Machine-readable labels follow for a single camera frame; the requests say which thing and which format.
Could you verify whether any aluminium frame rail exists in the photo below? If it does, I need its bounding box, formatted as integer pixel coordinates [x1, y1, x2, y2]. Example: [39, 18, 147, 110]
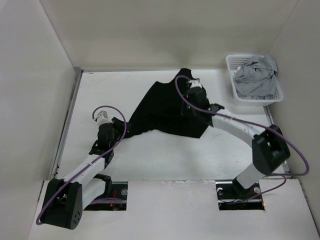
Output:
[48, 67, 83, 180]
[257, 106, 292, 180]

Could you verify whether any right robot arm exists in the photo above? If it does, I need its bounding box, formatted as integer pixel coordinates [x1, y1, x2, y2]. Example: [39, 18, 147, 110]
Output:
[181, 86, 291, 199]

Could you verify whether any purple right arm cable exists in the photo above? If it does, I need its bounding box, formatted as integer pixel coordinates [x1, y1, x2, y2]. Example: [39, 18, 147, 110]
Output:
[174, 75, 310, 201]

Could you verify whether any black tank top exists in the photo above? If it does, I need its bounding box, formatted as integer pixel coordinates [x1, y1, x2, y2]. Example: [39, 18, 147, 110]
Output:
[125, 79, 212, 139]

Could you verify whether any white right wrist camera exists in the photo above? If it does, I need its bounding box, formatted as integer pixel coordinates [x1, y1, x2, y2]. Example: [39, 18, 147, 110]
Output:
[188, 79, 203, 89]

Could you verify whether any right aluminium frame rail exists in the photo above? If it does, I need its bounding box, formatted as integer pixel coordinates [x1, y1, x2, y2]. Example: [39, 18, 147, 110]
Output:
[257, 106, 292, 180]

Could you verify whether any white plastic laundry basket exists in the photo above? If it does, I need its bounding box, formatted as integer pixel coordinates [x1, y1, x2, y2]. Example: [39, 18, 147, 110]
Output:
[225, 54, 284, 107]

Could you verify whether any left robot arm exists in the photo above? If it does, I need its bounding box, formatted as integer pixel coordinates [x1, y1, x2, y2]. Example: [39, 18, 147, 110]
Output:
[36, 111, 127, 230]

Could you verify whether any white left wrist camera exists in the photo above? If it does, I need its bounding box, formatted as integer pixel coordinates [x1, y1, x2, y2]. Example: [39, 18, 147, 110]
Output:
[95, 110, 111, 126]

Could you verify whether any left aluminium frame rail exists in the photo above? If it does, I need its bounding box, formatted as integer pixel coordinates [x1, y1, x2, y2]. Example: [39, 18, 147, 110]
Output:
[48, 67, 83, 180]

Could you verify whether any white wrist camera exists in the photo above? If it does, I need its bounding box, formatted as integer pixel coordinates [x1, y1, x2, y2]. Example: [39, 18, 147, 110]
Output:
[188, 79, 203, 89]
[95, 110, 111, 126]

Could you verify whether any grey tank tops pile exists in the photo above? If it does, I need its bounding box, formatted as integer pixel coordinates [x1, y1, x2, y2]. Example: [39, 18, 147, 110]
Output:
[233, 55, 278, 100]

